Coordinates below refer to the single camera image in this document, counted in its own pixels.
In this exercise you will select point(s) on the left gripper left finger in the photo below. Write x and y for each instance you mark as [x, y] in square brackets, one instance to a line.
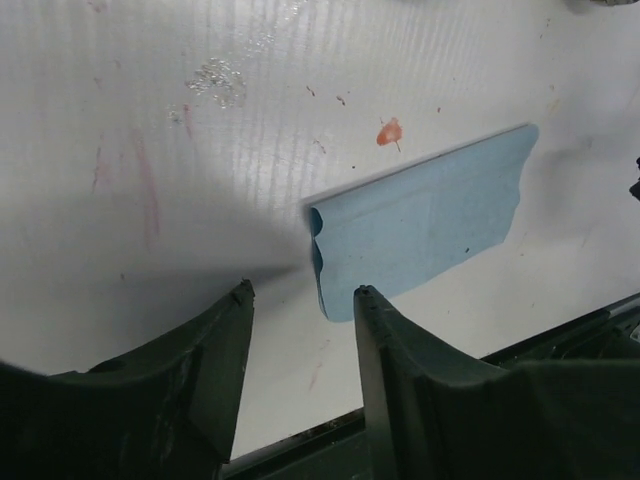
[165, 410]

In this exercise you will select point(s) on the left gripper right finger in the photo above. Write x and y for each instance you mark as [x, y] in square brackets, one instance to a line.
[490, 420]

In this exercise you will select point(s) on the black mounting base rail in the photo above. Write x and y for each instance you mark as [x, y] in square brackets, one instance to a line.
[450, 390]

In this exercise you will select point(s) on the blue cleaning cloth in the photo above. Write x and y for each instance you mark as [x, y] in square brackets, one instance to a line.
[398, 232]

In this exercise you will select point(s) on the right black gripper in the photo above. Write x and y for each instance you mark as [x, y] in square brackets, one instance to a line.
[634, 190]

